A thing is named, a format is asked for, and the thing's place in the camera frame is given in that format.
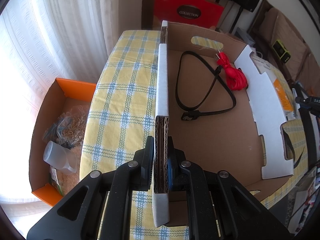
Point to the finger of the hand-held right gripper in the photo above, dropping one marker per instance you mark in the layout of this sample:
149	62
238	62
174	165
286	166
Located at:
303	102

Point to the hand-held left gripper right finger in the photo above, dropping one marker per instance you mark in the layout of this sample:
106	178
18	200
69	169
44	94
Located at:
171	170

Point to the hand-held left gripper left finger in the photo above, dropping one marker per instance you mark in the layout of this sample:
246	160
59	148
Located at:
149	160

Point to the white brown cardboard tray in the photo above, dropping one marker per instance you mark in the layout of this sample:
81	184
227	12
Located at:
220	135

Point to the orange white hard drive box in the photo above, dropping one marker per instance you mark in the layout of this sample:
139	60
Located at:
282	92

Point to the green alarm clock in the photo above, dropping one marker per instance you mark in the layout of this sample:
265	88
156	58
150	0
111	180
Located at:
281	50

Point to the yellow plaid tablecloth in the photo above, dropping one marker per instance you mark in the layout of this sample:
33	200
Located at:
120	100

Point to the brown sofa cushion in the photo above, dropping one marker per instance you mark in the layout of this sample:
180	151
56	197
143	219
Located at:
287	27

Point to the plastic bag brown filling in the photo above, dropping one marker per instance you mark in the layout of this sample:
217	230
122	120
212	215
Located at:
72	122

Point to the grey blue box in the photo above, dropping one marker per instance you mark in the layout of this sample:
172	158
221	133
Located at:
245	36

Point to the translucent plastic bottle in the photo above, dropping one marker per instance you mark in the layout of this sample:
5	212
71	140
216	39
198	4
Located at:
60	157

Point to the dark wooden sofa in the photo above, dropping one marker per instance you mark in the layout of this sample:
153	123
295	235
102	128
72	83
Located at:
257	17

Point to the small green white packet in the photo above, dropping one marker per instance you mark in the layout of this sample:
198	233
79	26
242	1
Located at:
55	182

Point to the orange cardboard box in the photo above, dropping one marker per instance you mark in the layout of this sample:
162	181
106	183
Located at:
75	87

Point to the black speaker stand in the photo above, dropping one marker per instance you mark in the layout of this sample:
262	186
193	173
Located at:
237	20

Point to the red gift bag oval label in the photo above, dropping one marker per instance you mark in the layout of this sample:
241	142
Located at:
170	7

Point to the white sheer curtain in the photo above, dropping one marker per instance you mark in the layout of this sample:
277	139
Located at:
50	42

